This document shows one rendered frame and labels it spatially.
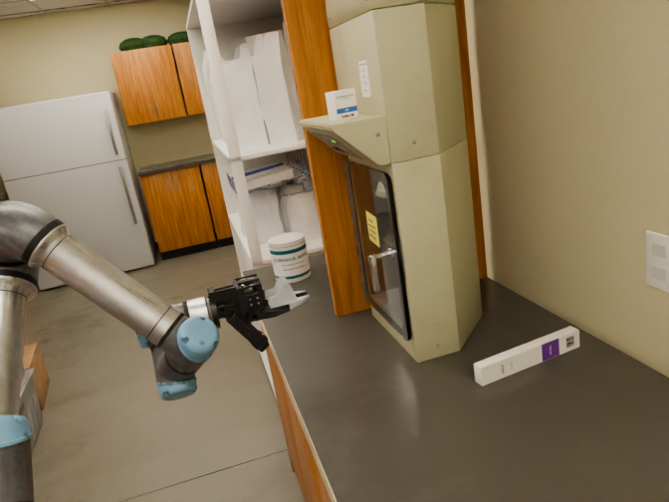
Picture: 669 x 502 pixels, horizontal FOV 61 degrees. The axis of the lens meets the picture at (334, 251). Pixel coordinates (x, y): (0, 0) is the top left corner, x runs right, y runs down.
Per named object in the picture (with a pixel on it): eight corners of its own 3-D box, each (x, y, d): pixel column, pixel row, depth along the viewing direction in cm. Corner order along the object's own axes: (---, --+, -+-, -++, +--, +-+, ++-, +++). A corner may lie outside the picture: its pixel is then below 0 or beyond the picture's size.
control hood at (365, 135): (346, 150, 147) (340, 112, 144) (391, 163, 117) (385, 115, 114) (305, 159, 145) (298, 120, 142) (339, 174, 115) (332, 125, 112)
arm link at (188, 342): (9, 163, 100) (235, 323, 106) (5, 198, 108) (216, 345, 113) (-45, 200, 92) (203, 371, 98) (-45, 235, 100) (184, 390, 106)
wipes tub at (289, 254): (307, 267, 211) (300, 229, 206) (315, 277, 199) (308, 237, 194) (273, 275, 208) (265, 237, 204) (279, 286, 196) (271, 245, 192)
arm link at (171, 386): (169, 386, 104) (159, 332, 109) (154, 405, 113) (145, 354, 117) (210, 380, 109) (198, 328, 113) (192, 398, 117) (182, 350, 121)
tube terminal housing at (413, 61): (451, 293, 167) (421, 16, 144) (513, 336, 136) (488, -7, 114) (371, 314, 161) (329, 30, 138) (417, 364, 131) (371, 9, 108)
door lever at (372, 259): (396, 288, 129) (392, 285, 132) (391, 249, 127) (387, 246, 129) (374, 294, 128) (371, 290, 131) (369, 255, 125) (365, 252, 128)
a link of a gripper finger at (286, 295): (308, 280, 120) (265, 290, 119) (312, 306, 122) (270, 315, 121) (305, 276, 123) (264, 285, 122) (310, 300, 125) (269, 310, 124)
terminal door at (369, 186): (369, 300, 159) (347, 159, 147) (411, 343, 130) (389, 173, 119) (366, 300, 159) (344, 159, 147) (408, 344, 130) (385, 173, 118)
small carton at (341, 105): (349, 117, 126) (345, 89, 124) (358, 117, 122) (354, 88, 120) (329, 121, 125) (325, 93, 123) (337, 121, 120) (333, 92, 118)
